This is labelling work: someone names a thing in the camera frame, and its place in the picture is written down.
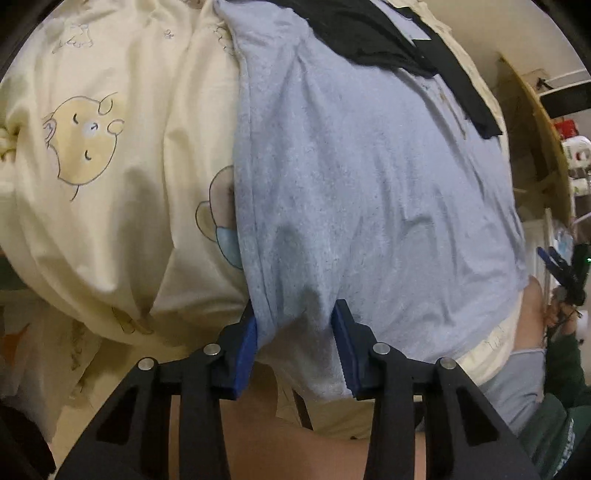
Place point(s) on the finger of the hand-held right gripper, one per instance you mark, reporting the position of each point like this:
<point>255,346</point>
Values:
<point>549,261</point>
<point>563,270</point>

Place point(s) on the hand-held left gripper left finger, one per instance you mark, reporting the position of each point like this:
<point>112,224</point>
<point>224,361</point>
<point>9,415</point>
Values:
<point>244,355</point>

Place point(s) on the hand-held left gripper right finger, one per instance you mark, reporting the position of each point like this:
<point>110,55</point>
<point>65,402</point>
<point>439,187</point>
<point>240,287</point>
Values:
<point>344,350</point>

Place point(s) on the pale blue grey garment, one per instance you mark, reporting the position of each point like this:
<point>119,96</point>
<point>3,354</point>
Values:
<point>369,207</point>

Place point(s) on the black garment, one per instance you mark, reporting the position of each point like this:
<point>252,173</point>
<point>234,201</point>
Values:
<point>378,37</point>

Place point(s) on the person's right leg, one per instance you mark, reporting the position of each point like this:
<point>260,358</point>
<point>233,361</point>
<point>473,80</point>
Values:
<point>531,314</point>

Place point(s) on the person's leg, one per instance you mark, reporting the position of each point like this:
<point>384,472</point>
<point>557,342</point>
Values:
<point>531,314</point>
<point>286,452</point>

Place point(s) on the person's left leg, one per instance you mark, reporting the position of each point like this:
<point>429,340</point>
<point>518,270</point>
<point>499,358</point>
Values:
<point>286,452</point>

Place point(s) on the wooden shelf unit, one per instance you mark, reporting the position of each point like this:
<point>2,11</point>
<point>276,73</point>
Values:
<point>535,138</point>

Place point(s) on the grey shorts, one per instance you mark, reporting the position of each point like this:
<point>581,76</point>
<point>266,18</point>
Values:
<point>517,387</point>

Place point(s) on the red container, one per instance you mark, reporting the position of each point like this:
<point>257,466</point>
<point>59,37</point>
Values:
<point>565,129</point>

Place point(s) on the white microwave oven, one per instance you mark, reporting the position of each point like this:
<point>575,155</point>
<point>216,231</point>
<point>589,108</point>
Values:
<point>568,92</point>

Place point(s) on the cream cartoon print duvet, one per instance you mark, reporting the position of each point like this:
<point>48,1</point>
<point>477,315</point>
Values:
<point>115,184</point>

